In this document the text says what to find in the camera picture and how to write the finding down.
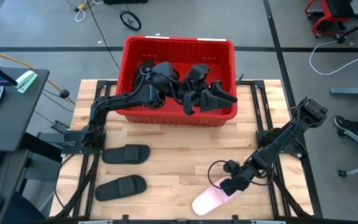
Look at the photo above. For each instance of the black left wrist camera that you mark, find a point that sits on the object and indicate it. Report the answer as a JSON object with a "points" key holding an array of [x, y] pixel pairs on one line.
{"points": [[200, 73]]}

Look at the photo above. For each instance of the black slide sandal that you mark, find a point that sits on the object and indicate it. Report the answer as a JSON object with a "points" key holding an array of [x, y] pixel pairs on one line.
{"points": [[140, 73], [117, 155], [110, 189]]}

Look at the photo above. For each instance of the grey chair base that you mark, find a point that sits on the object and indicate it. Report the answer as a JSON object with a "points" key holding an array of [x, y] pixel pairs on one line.
{"points": [[357, 141]]}

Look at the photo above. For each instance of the black aluminium table frame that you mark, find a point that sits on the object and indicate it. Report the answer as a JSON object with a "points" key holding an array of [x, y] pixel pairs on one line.
{"points": [[256, 93]]}

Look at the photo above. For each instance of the blue grey table foot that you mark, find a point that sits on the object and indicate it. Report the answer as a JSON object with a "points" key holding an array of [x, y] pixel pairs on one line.
{"points": [[353, 91]]}

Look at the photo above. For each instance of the black floor box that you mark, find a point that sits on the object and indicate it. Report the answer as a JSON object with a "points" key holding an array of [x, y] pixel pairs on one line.
{"points": [[124, 1]]}

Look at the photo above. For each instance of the mint green stapler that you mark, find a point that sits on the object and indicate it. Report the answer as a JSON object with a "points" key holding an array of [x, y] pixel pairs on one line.
{"points": [[26, 80]]}

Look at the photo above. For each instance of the red plastic bin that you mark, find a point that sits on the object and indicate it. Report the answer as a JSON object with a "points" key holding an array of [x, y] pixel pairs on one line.
{"points": [[182, 49]]}

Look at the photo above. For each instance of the red frame chair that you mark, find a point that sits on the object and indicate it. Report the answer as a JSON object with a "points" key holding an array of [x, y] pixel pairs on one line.
{"points": [[325, 9]]}

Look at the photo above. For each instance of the person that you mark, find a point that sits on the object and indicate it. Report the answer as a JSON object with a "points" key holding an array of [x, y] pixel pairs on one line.
{"points": [[346, 124]]}

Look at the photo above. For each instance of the white label sticker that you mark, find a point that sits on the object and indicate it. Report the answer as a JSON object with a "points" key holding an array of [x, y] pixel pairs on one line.
{"points": [[211, 39], [156, 37]]}

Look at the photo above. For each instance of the black office chair base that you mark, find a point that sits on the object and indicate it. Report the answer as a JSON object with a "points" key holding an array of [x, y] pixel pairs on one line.
{"points": [[353, 31]]}

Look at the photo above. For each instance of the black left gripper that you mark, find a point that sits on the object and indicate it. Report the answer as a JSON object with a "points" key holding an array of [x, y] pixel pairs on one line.
{"points": [[190, 102]]}

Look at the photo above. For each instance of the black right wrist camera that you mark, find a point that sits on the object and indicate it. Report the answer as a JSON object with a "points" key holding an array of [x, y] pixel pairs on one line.
{"points": [[231, 167]]}

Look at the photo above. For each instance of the black desk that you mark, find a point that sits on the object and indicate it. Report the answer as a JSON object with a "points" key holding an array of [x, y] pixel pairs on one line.
{"points": [[11, 118]]}

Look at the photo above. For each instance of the yellow plug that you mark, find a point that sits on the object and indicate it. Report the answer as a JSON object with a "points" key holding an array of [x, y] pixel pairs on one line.
{"points": [[81, 6]]}

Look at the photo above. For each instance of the dark office chair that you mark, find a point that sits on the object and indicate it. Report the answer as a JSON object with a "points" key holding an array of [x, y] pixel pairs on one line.
{"points": [[17, 211]]}

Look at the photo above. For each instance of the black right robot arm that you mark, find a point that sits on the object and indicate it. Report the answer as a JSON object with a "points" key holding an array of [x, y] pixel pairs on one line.
{"points": [[278, 143]]}

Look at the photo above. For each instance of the pink slide sandal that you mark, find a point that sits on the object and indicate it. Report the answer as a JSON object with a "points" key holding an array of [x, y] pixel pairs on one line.
{"points": [[208, 200]]}

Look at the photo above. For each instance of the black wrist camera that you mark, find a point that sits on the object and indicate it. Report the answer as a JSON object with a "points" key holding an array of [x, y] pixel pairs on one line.
{"points": [[231, 167], [200, 73]]}

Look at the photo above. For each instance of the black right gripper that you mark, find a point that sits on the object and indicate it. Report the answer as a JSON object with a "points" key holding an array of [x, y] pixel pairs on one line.
{"points": [[240, 180]]}

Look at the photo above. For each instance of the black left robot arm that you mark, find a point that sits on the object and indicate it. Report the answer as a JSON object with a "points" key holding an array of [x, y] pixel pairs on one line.
{"points": [[126, 99]]}

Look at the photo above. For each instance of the black round plug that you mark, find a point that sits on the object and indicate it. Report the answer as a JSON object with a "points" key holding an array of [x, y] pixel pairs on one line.
{"points": [[64, 93]]}

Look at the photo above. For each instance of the black power adapter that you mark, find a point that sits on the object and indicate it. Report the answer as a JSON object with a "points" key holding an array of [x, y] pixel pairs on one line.
{"points": [[60, 126]]}

